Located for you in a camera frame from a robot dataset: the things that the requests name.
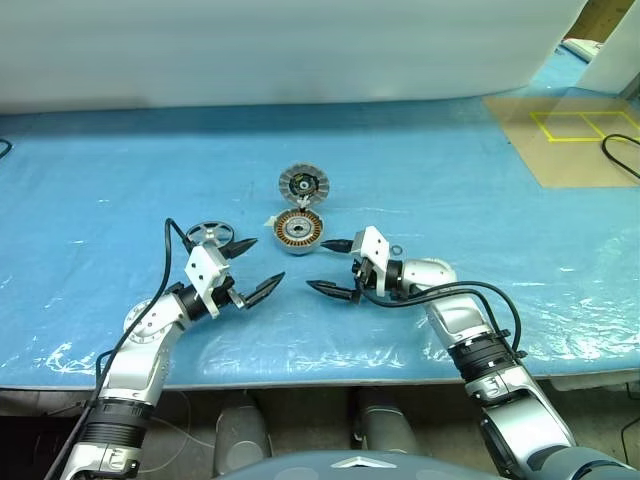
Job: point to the white box panel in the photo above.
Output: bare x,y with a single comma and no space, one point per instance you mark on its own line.
615,60

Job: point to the white foam backdrop board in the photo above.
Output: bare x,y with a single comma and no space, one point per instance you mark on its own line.
250,50

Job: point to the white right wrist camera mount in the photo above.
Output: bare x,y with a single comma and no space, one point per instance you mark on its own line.
375,245

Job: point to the brown cardboard sheet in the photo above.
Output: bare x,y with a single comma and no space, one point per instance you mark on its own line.
550,160

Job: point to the dark rounded right leg shape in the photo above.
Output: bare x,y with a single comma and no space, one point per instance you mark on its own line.
390,425

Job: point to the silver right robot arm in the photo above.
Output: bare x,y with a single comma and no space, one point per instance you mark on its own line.
470,320

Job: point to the grey robot torso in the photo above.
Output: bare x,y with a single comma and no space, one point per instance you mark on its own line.
350,467

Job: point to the blue plastic table cover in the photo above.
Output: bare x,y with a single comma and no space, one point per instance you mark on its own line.
400,175

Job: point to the white flat packet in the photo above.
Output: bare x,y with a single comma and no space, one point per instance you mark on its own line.
580,47

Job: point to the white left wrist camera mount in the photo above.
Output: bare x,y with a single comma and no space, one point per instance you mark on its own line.
202,267

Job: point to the silver finned motor cover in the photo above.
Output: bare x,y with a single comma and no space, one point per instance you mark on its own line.
290,182

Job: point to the black silver spoked rotor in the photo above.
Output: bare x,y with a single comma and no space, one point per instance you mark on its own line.
207,231

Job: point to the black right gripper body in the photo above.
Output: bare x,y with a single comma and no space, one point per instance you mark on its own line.
364,280

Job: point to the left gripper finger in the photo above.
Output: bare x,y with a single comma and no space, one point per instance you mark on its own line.
240,247
262,291

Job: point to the motor stator with copper windings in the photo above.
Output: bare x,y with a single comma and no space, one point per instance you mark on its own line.
300,246

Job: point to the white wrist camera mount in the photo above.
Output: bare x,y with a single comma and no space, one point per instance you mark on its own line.
202,267
375,245

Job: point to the small white tape piece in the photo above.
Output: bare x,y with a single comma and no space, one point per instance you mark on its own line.
270,222

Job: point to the grey metal post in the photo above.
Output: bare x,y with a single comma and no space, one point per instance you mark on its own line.
632,82

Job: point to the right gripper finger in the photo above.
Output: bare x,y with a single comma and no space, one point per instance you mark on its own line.
335,291
340,246

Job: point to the brown cardboard box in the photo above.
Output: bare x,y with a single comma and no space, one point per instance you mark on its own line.
595,20

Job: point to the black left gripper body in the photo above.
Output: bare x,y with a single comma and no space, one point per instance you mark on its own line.
230,292

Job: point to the dark rounded leg shape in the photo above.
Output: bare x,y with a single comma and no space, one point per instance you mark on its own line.
390,425
242,430

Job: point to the dark rounded left leg shape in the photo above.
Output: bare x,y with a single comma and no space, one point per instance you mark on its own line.
242,430

